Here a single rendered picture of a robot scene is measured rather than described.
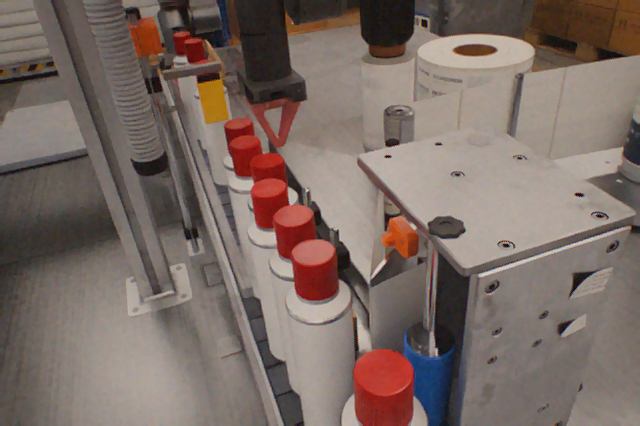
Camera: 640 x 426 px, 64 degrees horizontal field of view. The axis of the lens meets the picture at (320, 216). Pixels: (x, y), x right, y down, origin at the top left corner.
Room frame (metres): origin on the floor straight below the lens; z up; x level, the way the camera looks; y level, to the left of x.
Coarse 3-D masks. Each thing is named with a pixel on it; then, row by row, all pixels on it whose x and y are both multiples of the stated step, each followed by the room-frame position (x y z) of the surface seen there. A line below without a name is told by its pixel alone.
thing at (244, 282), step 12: (180, 96) 0.99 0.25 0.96; (180, 108) 0.92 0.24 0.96; (192, 132) 0.81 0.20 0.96; (192, 144) 0.76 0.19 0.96; (204, 168) 0.67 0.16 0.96; (204, 180) 0.64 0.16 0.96; (216, 192) 0.60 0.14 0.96; (216, 204) 0.57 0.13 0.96; (216, 216) 0.54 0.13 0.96; (228, 228) 0.51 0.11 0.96; (228, 240) 0.48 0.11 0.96; (228, 252) 0.46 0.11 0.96; (240, 264) 0.44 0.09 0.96; (240, 276) 0.42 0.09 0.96; (240, 288) 0.40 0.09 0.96; (252, 288) 0.40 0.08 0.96
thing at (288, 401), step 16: (208, 160) 0.86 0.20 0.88; (224, 192) 0.74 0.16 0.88; (224, 208) 0.69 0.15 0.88; (256, 304) 0.46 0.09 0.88; (256, 320) 0.43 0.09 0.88; (256, 336) 0.41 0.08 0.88; (272, 368) 0.36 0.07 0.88; (272, 384) 0.34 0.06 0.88; (288, 384) 0.34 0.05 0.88; (288, 400) 0.32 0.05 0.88; (288, 416) 0.30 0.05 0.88
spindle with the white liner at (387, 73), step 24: (360, 0) 0.81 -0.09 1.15; (384, 0) 0.76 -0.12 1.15; (408, 0) 0.77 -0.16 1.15; (360, 24) 0.81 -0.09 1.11; (384, 24) 0.76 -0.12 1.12; (408, 24) 0.77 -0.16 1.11; (384, 48) 0.77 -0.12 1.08; (384, 72) 0.76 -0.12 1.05; (408, 72) 0.77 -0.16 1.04; (384, 96) 0.76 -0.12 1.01; (408, 96) 0.77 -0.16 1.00
